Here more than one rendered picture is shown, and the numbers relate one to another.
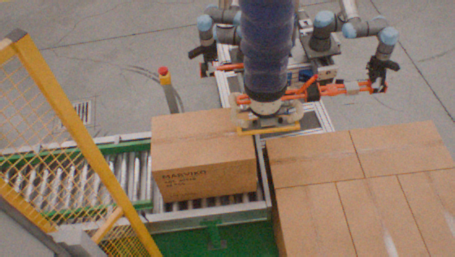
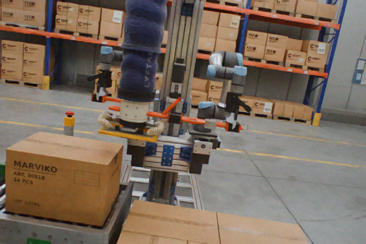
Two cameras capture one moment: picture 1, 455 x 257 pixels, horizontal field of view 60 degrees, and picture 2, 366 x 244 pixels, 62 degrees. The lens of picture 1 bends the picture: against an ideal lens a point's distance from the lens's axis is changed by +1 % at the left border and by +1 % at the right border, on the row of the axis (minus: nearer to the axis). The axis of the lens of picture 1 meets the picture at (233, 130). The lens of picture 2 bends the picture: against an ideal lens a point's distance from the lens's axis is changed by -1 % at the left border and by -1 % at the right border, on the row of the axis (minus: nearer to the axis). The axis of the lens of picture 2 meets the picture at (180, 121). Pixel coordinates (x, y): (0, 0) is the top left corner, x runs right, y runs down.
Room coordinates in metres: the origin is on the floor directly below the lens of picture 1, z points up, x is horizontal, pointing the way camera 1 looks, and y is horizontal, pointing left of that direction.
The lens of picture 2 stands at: (-0.42, -0.55, 1.63)
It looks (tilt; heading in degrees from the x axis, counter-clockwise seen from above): 13 degrees down; 2
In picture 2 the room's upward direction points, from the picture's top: 8 degrees clockwise
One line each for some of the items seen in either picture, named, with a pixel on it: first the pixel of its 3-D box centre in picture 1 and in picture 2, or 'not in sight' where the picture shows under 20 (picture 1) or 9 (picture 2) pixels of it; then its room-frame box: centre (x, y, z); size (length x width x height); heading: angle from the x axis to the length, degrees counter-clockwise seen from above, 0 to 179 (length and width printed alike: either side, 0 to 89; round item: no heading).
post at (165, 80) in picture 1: (177, 120); (66, 175); (1.87, 0.42, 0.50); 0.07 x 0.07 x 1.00; 2
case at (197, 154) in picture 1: (205, 154); (68, 175); (1.37, 0.20, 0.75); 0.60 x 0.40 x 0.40; 92
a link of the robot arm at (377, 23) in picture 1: (377, 28); (233, 74); (1.49, -0.75, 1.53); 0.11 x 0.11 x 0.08; 1
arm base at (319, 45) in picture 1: (320, 38); (202, 123); (1.97, -0.63, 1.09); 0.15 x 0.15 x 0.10
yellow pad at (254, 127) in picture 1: (267, 123); (128, 132); (1.28, -0.19, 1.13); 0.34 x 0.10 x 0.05; 91
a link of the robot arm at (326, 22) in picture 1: (324, 23); (206, 109); (1.97, -0.63, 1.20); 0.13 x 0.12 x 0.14; 91
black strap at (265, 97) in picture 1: (265, 81); (136, 92); (1.38, -0.19, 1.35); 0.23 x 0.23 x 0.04
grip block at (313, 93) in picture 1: (311, 92); (175, 117); (1.38, -0.44, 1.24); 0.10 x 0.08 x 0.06; 1
